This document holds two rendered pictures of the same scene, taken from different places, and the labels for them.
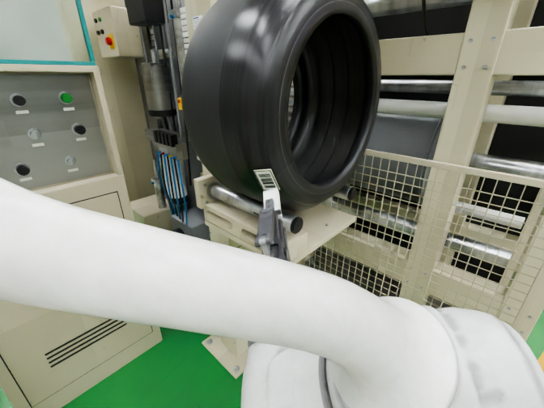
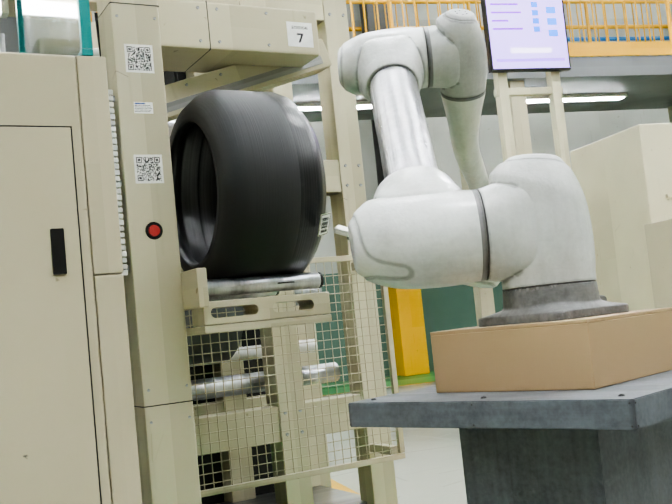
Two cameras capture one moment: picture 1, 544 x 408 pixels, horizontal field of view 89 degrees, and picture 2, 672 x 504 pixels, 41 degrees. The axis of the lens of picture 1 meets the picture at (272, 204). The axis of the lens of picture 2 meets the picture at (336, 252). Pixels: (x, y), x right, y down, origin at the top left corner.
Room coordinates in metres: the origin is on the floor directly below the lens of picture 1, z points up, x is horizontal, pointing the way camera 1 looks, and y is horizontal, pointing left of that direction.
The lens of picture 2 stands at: (-0.19, 2.27, 0.79)
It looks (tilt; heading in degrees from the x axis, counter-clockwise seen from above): 4 degrees up; 288
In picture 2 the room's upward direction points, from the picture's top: 6 degrees counter-clockwise
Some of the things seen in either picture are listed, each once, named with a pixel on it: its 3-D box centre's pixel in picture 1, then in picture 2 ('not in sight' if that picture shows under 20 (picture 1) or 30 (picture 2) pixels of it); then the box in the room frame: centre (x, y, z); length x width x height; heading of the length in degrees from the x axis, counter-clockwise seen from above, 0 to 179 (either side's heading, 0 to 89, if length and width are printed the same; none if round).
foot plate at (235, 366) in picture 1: (239, 341); not in sight; (0.99, 0.17, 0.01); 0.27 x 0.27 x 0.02; 47
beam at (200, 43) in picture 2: not in sight; (216, 39); (0.96, -0.33, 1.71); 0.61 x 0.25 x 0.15; 47
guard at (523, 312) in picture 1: (381, 243); (274, 369); (0.91, -0.42, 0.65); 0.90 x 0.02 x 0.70; 47
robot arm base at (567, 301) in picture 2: not in sight; (558, 301); (-0.07, 0.71, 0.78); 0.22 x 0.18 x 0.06; 54
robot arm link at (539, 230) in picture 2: not in sight; (534, 220); (-0.05, 0.73, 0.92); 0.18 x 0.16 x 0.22; 17
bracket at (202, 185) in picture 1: (244, 179); (177, 293); (0.95, 0.10, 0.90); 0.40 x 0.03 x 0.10; 137
